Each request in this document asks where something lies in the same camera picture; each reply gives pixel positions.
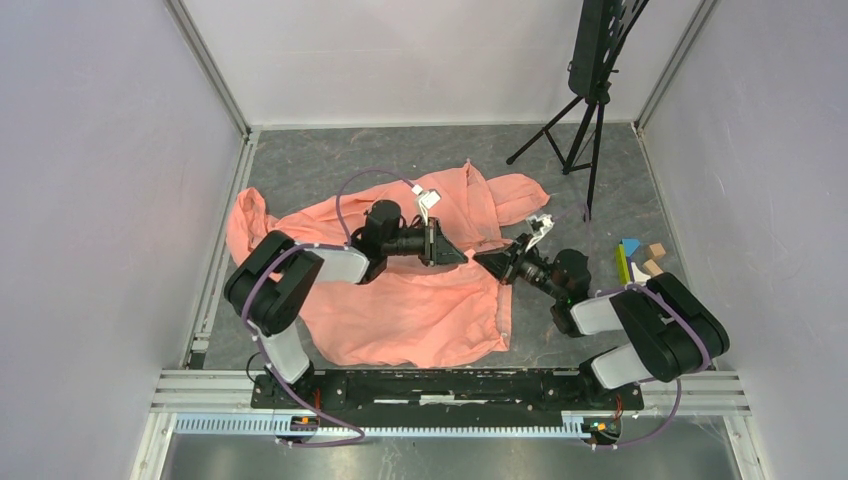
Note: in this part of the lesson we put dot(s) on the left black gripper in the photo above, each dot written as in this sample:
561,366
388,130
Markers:
437,249

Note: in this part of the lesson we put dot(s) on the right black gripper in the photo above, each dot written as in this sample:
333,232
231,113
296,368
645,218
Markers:
504,262

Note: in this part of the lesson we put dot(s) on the salmon pink jacket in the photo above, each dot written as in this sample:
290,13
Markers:
428,317

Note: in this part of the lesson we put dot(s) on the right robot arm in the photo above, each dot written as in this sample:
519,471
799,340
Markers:
669,331

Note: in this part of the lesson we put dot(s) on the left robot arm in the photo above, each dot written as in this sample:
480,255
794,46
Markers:
271,286

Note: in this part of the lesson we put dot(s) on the blue toy block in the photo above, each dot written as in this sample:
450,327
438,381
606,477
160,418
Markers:
630,246

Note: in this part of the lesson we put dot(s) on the white toy block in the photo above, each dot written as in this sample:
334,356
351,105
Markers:
637,275

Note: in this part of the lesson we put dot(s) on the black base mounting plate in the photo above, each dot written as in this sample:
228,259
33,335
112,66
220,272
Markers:
371,398

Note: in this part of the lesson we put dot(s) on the tan wooden block lower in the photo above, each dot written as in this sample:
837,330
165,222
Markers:
652,268

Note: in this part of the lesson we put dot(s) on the tan wooden block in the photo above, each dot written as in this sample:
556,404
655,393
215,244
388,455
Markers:
652,268
656,251

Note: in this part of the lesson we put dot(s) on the black music stand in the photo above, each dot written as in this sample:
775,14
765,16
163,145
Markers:
603,29

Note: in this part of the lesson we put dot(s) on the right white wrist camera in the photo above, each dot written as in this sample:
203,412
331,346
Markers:
540,225

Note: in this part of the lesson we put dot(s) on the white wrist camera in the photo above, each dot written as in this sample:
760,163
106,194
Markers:
540,225
425,199

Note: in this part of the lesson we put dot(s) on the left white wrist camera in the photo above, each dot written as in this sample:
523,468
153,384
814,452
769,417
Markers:
425,199

